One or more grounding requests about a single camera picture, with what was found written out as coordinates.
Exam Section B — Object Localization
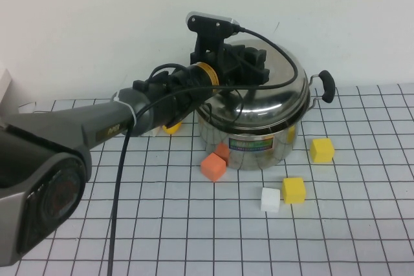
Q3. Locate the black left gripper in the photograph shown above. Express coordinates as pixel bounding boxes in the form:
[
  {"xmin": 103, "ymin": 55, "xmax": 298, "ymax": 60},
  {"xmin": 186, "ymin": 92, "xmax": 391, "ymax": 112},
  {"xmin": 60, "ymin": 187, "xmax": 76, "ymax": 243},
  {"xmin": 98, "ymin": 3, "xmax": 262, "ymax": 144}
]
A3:
[{"xmin": 210, "ymin": 42, "xmax": 271, "ymax": 88}]

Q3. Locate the stainless steel lid black knob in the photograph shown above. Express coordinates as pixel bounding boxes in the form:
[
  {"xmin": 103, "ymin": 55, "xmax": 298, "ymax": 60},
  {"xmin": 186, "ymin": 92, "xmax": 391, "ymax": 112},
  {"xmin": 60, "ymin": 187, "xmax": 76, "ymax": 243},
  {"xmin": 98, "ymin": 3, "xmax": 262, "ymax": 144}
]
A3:
[{"xmin": 193, "ymin": 39, "xmax": 312, "ymax": 128}]

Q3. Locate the stainless steel pot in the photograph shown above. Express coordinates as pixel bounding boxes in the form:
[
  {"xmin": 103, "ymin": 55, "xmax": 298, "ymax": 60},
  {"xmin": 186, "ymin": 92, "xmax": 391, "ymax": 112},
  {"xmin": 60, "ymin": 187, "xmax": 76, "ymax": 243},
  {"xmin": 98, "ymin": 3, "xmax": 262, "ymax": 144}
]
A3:
[{"xmin": 196, "ymin": 69, "xmax": 336, "ymax": 171}]

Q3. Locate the yellow foam cube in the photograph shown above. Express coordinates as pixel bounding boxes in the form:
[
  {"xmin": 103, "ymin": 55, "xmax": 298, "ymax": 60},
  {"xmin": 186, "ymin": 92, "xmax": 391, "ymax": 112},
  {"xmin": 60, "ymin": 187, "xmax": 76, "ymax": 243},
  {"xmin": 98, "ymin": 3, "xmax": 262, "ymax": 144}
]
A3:
[
  {"xmin": 281, "ymin": 176, "xmax": 307, "ymax": 205},
  {"xmin": 309, "ymin": 137, "xmax": 336, "ymax": 164}
]

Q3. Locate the yellow heart-shaped block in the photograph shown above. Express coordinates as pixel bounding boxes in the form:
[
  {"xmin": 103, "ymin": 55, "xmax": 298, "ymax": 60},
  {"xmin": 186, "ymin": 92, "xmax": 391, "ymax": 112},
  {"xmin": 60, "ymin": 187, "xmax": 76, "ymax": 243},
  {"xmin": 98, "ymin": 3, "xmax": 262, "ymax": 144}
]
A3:
[{"xmin": 162, "ymin": 120, "xmax": 183, "ymax": 135}]

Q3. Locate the orange foam cube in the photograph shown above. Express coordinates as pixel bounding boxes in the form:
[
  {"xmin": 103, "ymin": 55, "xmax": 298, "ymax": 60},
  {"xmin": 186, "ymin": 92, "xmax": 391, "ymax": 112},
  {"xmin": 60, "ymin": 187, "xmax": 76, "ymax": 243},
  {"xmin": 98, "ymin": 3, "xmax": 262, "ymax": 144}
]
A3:
[{"xmin": 200, "ymin": 152, "xmax": 228, "ymax": 182}]

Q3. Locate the white foam cube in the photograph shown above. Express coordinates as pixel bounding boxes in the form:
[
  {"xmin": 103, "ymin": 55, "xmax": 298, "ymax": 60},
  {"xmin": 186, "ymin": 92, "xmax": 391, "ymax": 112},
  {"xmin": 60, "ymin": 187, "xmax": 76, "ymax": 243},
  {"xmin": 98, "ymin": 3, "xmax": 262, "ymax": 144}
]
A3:
[{"xmin": 260, "ymin": 187, "xmax": 281, "ymax": 213}]

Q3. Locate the white grid tablecloth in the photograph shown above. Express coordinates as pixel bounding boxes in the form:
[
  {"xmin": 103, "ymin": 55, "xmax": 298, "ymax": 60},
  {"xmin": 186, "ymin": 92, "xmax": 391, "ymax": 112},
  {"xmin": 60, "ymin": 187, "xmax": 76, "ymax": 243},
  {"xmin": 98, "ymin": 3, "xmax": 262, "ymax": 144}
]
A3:
[{"xmin": 0, "ymin": 83, "xmax": 414, "ymax": 276}]

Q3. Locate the white panel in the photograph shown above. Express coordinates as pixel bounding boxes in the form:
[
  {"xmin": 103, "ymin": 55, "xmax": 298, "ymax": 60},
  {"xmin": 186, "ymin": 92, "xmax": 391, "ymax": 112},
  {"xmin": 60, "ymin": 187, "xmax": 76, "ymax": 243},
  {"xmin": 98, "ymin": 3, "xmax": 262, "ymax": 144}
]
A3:
[{"xmin": 0, "ymin": 68, "xmax": 14, "ymax": 115}]

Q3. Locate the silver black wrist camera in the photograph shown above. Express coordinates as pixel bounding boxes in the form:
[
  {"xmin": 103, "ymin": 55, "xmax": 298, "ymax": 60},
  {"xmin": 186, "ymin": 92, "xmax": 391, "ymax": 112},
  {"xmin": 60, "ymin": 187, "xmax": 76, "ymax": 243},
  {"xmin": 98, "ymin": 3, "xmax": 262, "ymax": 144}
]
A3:
[{"xmin": 186, "ymin": 12, "xmax": 243, "ymax": 64}]

